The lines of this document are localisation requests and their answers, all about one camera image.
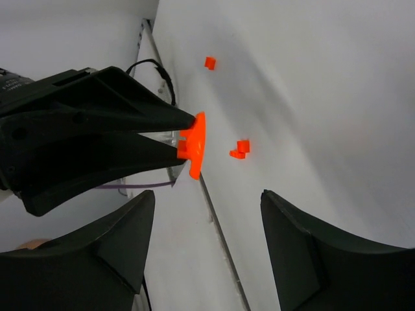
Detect orange round lego piece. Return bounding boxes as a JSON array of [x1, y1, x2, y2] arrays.
[[177, 112, 206, 180]]

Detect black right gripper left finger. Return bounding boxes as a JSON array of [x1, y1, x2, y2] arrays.
[[1, 190, 155, 310]]

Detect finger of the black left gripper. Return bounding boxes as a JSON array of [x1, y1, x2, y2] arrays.
[[22, 132, 189, 216], [52, 67, 196, 132]]

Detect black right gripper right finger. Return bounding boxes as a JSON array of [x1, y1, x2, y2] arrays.
[[261, 190, 414, 310]]

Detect small orange lego piece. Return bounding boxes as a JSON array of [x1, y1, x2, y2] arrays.
[[204, 56, 217, 71]]

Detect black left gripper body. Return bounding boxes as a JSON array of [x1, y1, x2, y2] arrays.
[[1, 68, 97, 194]]

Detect orange zigzag lego piece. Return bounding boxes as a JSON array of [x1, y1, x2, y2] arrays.
[[230, 139, 250, 159]]

